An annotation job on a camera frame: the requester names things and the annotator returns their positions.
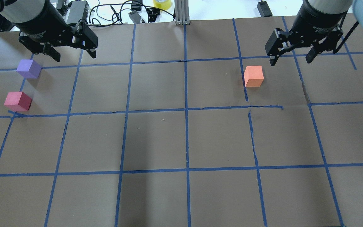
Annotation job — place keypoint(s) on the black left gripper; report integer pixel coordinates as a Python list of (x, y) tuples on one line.
[(47, 19)]

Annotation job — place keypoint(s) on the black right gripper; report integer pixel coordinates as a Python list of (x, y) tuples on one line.
[(316, 22)]

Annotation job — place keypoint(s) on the orange foam cube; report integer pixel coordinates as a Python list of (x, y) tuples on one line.
[(253, 76)]

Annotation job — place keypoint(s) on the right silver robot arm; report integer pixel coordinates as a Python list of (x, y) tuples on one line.
[(318, 26)]

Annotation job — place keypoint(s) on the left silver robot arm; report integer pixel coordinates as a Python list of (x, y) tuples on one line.
[(42, 28)]

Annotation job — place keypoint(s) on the black power adapter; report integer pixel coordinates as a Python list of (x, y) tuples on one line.
[(77, 11)]

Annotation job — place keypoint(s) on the purple foam cube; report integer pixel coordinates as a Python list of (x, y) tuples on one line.
[(29, 69)]

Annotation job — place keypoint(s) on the small black power brick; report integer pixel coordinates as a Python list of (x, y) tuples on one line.
[(264, 9)]

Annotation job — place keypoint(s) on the grey plug adapter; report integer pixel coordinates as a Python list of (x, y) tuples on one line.
[(135, 17)]

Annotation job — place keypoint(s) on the red foam cube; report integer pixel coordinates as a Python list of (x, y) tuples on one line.
[(18, 101)]

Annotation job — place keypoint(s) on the yellow tape roll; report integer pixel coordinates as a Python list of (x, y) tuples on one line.
[(162, 4)]

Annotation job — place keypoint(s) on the aluminium frame post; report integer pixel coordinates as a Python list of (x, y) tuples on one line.
[(181, 11)]

